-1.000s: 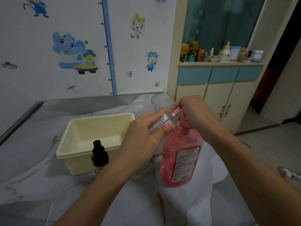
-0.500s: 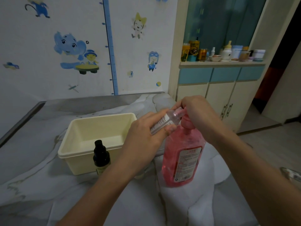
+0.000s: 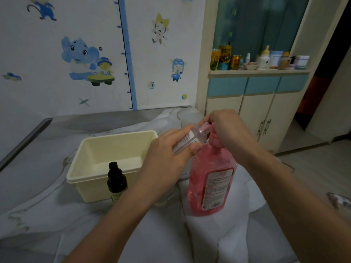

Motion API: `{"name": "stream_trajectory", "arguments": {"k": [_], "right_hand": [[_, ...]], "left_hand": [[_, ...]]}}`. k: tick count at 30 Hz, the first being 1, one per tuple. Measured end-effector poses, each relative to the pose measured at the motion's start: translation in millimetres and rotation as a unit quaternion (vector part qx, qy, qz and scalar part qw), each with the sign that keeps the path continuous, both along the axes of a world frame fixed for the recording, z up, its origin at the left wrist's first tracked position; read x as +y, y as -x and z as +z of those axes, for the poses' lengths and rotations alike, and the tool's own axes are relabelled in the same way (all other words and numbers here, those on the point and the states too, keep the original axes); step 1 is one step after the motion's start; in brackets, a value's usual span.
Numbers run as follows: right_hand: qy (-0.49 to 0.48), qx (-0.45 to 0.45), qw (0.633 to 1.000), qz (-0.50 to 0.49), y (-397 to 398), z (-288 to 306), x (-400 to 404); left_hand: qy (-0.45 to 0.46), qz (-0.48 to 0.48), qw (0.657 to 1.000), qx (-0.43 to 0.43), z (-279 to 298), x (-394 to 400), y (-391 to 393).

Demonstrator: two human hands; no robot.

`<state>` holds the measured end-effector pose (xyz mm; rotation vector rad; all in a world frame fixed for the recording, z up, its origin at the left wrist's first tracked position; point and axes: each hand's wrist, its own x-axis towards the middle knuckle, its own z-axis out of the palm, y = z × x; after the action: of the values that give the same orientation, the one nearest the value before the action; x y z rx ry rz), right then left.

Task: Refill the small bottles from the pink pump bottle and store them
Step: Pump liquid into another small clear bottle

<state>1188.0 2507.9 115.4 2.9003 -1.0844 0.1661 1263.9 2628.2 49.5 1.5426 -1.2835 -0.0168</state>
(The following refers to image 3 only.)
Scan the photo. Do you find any person's left hand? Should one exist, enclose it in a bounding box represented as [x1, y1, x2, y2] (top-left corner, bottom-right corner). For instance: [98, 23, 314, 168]
[137, 124, 203, 206]

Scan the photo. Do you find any person's right hand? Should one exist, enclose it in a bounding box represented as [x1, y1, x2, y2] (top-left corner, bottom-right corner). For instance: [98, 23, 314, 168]
[199, 109, 259, 163]

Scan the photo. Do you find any small clear plastic bottle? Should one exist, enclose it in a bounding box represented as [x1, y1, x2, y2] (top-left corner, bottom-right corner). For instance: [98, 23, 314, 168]
[172, 124, 214, 155]

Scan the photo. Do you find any pink pump soap bottle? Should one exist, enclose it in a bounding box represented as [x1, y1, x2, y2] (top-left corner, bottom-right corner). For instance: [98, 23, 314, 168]
[187, 130, 238, 217]

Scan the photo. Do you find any person's right forearm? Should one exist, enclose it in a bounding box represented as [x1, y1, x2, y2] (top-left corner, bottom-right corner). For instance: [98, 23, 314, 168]
[241, 141, 351, 263]

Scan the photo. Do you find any person's left forearm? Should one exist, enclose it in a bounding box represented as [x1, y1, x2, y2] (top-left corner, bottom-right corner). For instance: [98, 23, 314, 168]
[63, 183, 171, 263]

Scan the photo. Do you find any cream and blue cabinet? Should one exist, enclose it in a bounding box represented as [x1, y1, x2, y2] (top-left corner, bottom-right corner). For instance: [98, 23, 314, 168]
[196, 0, 344, 155]

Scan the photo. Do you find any orange drink bottle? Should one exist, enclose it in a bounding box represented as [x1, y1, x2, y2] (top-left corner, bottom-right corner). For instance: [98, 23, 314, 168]
[210, 49, 221, 71]

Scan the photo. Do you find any tall yellow can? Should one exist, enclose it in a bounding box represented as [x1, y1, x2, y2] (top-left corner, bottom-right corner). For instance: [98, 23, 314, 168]
[218, 45, 233, 70]

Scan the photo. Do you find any dark dropper bottle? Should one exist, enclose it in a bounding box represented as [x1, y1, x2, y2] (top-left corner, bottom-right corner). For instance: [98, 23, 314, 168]
[107, 162, 128, 203]

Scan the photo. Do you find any white baby bottle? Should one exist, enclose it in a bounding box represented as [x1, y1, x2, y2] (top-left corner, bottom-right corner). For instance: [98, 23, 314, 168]
[258, 45, 271, 69]

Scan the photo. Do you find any cream plastic bin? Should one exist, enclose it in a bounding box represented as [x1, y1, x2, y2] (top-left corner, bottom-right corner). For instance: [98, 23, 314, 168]
[66, 130, 159, 203]

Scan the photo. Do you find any white container with blue lid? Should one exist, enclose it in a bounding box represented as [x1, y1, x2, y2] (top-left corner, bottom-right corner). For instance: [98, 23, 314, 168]
[269, 50, 284, 68]

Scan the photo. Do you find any white table cloth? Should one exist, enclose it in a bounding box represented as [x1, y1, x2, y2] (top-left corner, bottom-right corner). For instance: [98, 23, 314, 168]
[0, 108, 297, 263]

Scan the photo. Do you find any brown jar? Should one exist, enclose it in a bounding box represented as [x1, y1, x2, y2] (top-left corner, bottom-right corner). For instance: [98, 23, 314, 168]
[278, 52, 291, 70]

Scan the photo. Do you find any yellow bow character sticker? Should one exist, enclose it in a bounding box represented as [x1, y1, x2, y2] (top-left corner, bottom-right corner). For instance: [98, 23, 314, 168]
[151, 13, 170, 46]

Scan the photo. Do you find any blue height ruler sticker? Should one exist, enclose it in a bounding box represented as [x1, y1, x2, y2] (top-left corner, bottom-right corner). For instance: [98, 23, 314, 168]
[117, 0, 138, 111]

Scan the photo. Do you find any white round jar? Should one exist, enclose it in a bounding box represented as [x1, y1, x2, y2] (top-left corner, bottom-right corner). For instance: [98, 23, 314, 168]
[294, 55, 310, 70]

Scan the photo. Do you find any grey patterned object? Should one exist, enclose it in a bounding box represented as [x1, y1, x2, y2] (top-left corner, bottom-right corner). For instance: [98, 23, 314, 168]
[327, 192, 351, 211]

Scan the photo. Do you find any pilot character wall sticker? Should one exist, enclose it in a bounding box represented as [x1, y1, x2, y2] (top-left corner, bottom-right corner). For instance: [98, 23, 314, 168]
[171, 58, 185, 83]

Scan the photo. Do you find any monkey wall sticker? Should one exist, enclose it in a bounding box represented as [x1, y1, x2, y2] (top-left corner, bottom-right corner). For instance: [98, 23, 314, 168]
[26, 0, 57, 22]

